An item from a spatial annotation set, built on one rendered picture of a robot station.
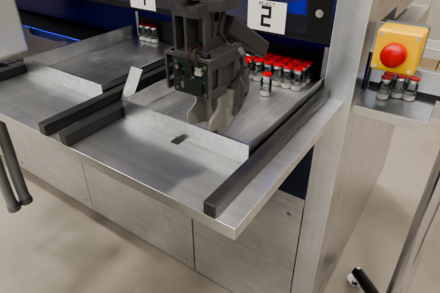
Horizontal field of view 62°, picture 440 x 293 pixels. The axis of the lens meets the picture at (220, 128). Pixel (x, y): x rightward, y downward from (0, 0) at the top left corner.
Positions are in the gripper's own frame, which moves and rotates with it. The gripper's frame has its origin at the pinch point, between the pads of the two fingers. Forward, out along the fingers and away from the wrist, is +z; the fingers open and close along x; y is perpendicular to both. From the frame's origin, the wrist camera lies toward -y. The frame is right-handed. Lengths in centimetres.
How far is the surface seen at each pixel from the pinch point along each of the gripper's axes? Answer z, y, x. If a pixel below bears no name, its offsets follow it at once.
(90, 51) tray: 4, -18, -53
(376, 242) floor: 92, -85, 21
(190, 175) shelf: 3.6, 8.1, 0.4
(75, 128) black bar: 1.6, 10.8, -20.8
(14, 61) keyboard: 9, -10, -78
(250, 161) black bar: 1.6, 2.9, 7.1
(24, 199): 70, -8, -99
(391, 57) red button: -7.7, -23.3, 18.0
